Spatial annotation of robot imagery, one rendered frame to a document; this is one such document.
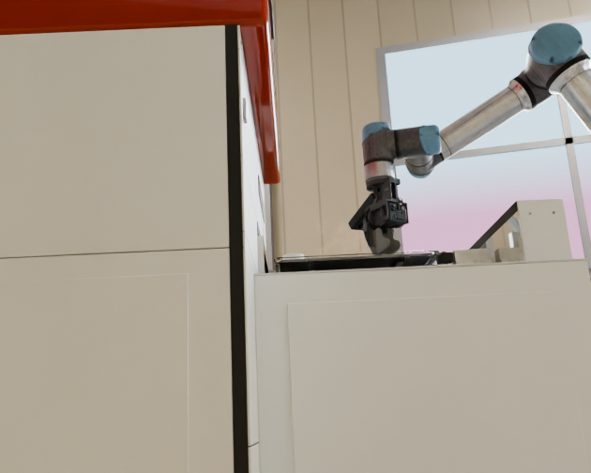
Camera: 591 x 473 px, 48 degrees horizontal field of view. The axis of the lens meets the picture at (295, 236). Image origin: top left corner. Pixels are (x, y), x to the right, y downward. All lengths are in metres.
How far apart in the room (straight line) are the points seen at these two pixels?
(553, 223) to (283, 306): 0.57
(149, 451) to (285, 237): 2.58
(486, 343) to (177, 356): 0.56
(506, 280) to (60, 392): 0.79
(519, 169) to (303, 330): 2.44
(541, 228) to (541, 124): 2.24
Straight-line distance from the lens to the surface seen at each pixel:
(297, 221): 3.52
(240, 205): 1.06
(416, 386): 1.22
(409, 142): 1.65
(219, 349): 1.02
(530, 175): 3.50
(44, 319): 1.08
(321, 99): 3.75
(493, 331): 1.26
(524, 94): 1.84
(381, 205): 1.59
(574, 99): 1.72
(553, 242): 1.40
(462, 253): 1.54
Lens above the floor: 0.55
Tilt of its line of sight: 16 degrees up
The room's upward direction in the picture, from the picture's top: 3 degrees counter-clockwise
